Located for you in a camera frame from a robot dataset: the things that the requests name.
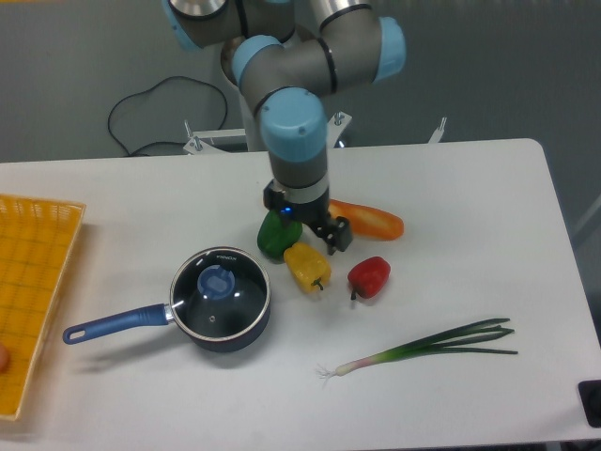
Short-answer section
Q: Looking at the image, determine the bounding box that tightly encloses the black cable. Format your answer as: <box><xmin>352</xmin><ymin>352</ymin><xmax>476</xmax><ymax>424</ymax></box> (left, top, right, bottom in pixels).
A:
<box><xmin>107</xmin><ymin>75</ymin><xmax>229</xmax><ymax>157</ymax></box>

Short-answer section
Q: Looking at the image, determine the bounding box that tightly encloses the glass lid blue knob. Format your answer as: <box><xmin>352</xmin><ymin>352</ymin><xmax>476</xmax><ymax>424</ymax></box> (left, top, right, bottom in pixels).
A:
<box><xmin>170</xmin><ymin>247</ymin><xmax>271</xmax><ymax>340</ymax></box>

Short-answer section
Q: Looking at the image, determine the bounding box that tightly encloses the green bell pepper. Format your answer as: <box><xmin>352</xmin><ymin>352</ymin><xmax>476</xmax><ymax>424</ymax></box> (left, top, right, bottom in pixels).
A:
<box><xmin>256</xmin><ymin>211</ymin><xmax>303</xmax><ymax>259</ymax></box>

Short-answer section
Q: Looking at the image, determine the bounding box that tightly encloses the green spring onion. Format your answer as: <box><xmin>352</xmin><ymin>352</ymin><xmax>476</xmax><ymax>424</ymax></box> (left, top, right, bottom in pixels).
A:
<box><xmin>315</xmin><ymin>318</ymin><xmax>518</xmax><ymax>383</ymax></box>

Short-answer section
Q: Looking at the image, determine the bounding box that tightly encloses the dark blue saucepan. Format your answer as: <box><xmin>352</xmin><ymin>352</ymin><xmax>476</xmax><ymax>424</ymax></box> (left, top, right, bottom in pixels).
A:
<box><xmin>62</xmin><ymin>246</ymin><xmax>271</xmax><ymax>352</ymax></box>

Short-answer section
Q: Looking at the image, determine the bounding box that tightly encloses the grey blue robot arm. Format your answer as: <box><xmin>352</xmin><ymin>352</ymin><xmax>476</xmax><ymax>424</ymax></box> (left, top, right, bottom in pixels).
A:
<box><xmin>163</xmin><ymin>1</ymin><xmax>407</xmax><ymax>254</ymax></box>

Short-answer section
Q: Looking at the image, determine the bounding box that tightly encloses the red bell pepper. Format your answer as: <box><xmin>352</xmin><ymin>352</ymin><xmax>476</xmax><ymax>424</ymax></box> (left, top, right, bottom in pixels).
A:
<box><xmin>347</xmin><ymin>257</ymin><xmax>391</xmax><ymax>301</ymax></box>

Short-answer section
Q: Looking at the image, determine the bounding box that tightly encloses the orange baguette bread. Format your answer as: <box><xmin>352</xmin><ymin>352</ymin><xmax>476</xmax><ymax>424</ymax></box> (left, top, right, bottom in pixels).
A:
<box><xmin>329</xmin><ymin>199</ymin><xmax>405</xmax><ymax>241</ymax></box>

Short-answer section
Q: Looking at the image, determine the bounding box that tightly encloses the yellow wicker basket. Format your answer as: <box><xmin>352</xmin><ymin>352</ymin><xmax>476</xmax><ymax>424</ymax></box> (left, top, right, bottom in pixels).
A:
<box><xmin>1</xmin><ymin>194</ymin><xmax>85</xmax><ymax>421</ymax></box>

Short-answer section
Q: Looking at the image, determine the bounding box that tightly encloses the black device at edge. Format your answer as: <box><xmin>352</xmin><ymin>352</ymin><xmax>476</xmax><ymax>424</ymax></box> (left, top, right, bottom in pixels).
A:
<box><xmin>578</xmin><ymin>380</ymin><xmax>601</xmax><ymax>428</ymax></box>

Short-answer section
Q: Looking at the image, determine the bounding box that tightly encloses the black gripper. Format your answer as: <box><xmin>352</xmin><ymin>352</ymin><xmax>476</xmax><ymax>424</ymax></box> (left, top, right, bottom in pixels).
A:
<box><xmin>263</xmin><ymin>179</ymin><xmax>353</xmax><ymax>255</ymax></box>

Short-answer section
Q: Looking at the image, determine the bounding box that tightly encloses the yellow bell pepper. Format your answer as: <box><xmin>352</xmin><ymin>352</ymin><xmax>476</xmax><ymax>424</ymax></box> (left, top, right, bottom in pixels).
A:
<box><xmin>284</xmin><ymin>242</ymin><xmax>331</xmax><ymax>293</ymax></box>

